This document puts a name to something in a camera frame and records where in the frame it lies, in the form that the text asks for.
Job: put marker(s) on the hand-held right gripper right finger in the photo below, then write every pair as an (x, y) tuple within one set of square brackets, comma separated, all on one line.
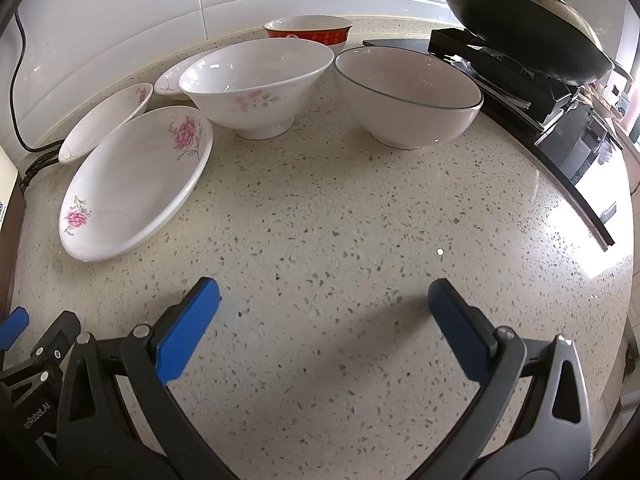
[(460, 330)]

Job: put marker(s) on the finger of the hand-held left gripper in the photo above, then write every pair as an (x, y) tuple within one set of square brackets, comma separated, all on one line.
[(12, 327), (60, 340)]

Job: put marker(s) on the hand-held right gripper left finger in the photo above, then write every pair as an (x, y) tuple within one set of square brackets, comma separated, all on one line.
[(190, 330)]

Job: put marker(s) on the white floral plate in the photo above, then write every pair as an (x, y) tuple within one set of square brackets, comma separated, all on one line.
[(172, 77), (130, 195), (100, 125)]

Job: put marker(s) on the white bowl with dark rim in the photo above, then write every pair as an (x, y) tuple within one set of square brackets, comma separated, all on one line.
[(415, 120)]

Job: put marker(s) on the white floral bowl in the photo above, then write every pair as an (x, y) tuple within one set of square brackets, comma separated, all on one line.
[(260, 105)]

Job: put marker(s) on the red bowl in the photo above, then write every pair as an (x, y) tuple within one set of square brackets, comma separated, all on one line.
[(320, 37)]

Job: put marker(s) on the black glass gas stove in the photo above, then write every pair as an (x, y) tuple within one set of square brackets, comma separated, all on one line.
[(575, 150)]

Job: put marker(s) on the black wok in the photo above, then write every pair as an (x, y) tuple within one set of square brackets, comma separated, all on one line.
[(500, 25)]

